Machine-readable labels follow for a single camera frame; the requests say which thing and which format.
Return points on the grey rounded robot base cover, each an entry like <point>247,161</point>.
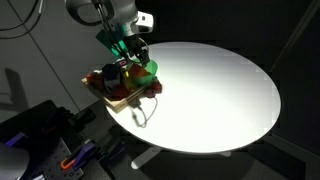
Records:
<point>12,163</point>

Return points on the black perforated mounting board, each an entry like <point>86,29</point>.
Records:
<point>50,156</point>

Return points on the black letter block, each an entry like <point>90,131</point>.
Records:
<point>121,62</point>

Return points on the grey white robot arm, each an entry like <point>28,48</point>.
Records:
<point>116,11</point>

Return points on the dark red toy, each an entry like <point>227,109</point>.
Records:
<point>156,88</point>

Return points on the wooden tray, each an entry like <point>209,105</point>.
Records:
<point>116,105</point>

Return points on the green translucent bowl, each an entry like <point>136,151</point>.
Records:
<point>150,71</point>

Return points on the white table legs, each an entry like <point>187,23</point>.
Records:
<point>143,158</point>

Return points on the yellow toy banana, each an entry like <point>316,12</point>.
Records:
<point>127,83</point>

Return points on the teal camera mount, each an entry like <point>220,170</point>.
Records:
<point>111,43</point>

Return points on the red block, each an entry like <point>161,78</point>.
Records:
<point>119,92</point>

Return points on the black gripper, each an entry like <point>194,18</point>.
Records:
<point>136,45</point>

